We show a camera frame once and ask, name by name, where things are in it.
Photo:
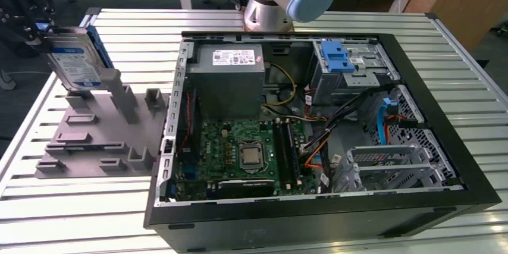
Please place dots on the hard disk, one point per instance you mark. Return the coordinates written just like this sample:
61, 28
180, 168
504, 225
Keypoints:
75, 57

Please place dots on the metal disk bay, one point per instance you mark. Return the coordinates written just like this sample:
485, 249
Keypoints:
392, 164

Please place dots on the black chair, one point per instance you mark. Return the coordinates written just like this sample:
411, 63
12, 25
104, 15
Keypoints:
20, 51

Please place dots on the grey stand foot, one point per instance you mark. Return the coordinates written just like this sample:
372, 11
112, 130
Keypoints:
7, 83

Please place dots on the grey parts rack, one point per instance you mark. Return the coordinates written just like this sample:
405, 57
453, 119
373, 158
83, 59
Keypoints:
107, 135

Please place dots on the RAM stick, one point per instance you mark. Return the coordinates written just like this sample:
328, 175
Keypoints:
83, 148
292, 147

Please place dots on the grey power supply unit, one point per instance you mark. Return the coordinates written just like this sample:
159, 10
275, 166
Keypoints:
225, 93

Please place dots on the green motherboard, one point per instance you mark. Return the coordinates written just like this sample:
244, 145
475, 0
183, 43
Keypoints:
221, 147

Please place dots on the blue VGA port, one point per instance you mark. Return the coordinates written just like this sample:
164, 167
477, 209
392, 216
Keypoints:
173, 191

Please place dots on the silver CPU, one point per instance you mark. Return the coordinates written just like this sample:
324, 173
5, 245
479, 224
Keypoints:
252, 156

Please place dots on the CPU socket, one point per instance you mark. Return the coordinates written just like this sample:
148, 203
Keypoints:
252, 169

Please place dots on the black RAM slot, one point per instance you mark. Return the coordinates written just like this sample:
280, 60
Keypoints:
284, 147
279, 147

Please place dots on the blue plastic drive latch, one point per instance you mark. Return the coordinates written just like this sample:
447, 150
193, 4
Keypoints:
335, 57

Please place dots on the black graphics card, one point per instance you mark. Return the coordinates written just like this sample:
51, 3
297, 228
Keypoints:
245, 187

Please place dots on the metal optical drive cage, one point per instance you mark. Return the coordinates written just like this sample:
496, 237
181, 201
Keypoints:
357, 80

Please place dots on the black open PC case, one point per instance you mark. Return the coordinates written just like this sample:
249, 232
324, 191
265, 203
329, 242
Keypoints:
277, 224

